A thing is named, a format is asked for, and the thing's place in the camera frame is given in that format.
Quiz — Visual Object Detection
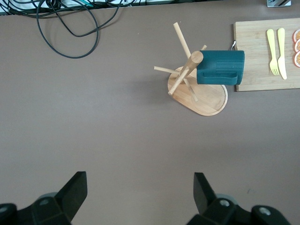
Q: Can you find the teal cup yellow inside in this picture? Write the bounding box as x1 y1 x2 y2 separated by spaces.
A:
196 50 246 86

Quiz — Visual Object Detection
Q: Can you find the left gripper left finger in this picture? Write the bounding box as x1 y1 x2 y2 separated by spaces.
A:
0 171 88 225

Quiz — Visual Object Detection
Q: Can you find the yellow plastic fork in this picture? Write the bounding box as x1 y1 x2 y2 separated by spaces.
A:
266 29 280 76

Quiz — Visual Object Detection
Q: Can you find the aluminium edge bracket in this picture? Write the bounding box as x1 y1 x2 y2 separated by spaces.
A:
267 0 293 8

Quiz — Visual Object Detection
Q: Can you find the wooden mug tree stand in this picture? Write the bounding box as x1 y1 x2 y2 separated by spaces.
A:
153 22 228 117

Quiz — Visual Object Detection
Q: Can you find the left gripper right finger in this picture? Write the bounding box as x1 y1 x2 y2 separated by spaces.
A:
186 172 291 225

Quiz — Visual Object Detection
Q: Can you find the wooden cutting board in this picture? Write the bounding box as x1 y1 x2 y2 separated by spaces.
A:
226 17 300 92

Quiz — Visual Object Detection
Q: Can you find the black cable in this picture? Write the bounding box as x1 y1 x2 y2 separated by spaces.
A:
37 0 99 59
0 3 122 17
48 0 126 38

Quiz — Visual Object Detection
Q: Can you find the yellow plastic knife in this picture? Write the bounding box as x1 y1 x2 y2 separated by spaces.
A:
277 28 288 80

